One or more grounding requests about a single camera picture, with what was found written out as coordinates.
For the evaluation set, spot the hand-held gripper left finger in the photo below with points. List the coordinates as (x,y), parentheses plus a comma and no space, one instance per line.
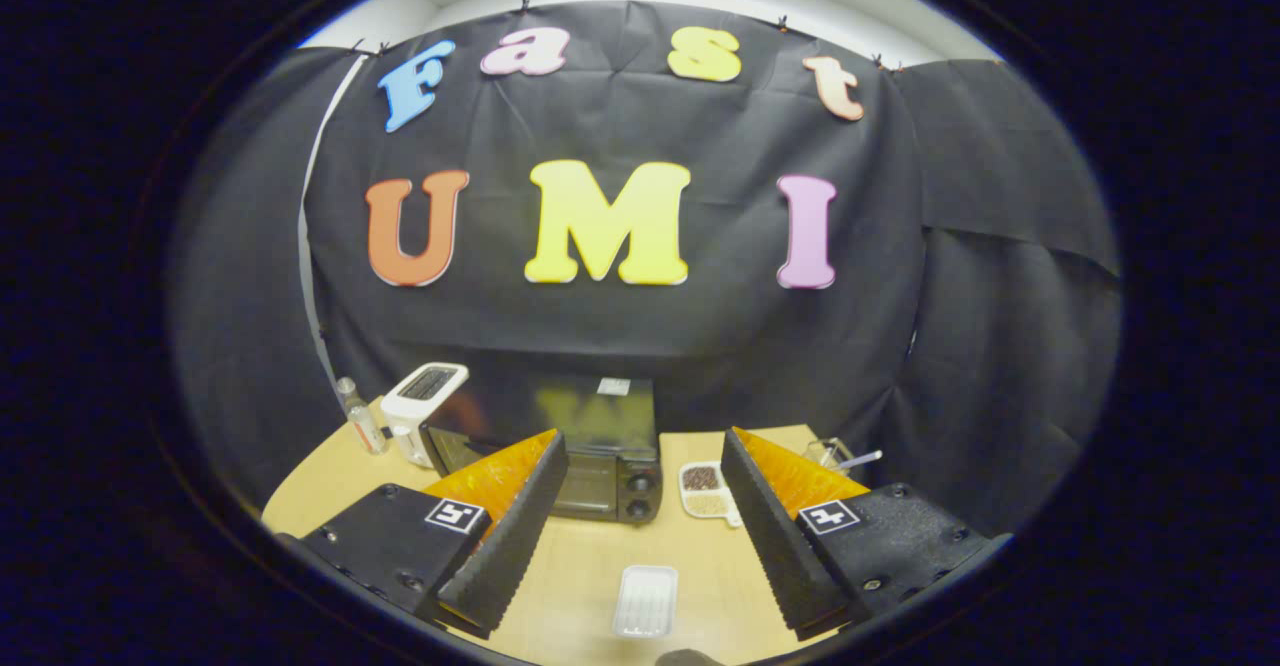
(515,546)

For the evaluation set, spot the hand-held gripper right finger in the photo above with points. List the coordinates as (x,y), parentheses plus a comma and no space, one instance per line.
(780,546)

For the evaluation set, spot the black toaster oven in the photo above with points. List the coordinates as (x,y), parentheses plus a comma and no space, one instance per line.
(600,416)

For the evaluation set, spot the white bread toaster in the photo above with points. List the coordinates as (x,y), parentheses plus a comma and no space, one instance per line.
(400,421)

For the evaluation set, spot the white divided bean dish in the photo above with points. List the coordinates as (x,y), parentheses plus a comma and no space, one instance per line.
(705,504)

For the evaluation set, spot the white rectangular tray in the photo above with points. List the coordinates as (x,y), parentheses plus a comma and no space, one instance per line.
(645,601)

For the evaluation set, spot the clear glass bottle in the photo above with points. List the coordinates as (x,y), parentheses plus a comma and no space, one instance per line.
(365,431)

